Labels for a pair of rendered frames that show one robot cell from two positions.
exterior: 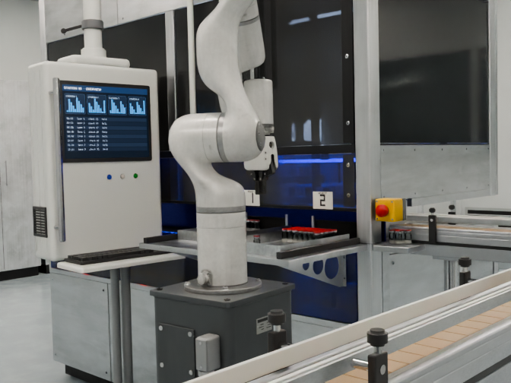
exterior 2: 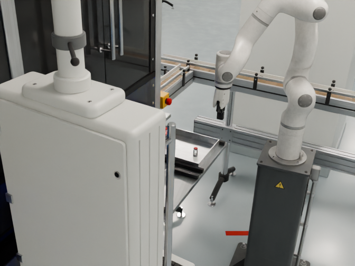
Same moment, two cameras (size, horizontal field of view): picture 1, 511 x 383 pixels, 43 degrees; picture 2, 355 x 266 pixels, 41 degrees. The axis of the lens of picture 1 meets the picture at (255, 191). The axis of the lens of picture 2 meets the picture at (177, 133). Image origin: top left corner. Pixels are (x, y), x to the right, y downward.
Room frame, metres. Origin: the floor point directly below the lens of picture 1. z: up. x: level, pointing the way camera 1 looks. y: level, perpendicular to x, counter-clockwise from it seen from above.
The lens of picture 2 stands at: (2.76, 1.83, 2.10)
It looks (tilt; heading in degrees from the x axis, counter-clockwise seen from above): 29 degrees down; 252
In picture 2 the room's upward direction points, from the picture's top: 2 degrees clockwise
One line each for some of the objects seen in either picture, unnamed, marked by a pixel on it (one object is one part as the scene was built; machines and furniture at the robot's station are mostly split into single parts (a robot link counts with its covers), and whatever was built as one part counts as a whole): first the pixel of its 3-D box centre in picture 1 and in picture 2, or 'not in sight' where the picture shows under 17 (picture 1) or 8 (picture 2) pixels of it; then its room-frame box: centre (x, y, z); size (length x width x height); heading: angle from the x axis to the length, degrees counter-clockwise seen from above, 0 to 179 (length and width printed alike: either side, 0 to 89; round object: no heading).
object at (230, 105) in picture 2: not in sight; (227, 136); (1.50, -0.83, 0.46); 0.09 x 0.09 x 0.77; 47
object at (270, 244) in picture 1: (285, 242); (178, 145); (2.11, -0.09, 0.90); 0.34 x 0.26 x 0.04; 136
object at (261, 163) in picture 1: (259, 151); (222, 94); (1.93, -0.02, 1.19); 0.10 x 0.08 x 0.11; 47
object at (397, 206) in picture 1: (390, 209); (160, 99); (2.11, -0.43, 1.00); 0.08 x 0.07 x 0.07; 137
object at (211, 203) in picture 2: not in sight; (223, 181); (1.50, -0.83, 0.07); 0.50 x 0.08 x 0.14; 47
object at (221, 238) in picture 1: (222, 248); (289, 140); (1.59, 0.08, 0.95); 0.19 x 0.19 x 0.18
